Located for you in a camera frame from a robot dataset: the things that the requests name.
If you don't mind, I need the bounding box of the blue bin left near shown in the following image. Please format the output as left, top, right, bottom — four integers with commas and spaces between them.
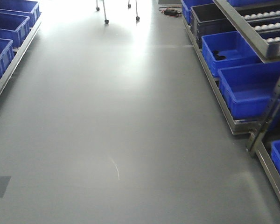
0, 39, 14, 79

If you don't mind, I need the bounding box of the steel roller shelf frame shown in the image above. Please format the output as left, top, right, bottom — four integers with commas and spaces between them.
182, 0, 280, 203

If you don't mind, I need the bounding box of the blue bin left far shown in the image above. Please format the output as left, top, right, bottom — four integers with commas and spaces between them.
0, 0, 41, 28

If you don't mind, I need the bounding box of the dark navy bin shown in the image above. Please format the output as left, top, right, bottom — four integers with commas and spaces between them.
190, 3, 235, 49

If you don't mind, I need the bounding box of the blue bin left middle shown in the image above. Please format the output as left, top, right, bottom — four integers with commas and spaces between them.
0, 13, 30, 48

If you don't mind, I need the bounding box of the left steel floor rack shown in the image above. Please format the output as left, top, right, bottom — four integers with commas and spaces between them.
0, 14, 43, 96

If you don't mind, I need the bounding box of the blue bin with black parts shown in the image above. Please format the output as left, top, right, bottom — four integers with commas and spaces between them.
202, 31, 261, 77

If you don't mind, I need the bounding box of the empty blue bin front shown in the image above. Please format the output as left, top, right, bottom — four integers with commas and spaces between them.
218, 62, 280, 120

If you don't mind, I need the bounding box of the black charger with cables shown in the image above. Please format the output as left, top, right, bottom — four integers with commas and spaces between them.
158, 6, 182, 17

